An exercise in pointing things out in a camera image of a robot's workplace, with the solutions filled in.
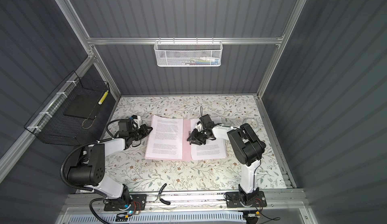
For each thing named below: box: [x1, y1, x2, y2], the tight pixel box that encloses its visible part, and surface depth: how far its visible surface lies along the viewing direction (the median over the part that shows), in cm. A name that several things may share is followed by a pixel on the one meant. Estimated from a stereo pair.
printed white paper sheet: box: [145, 115, 184, 160], surface depth 95 cm
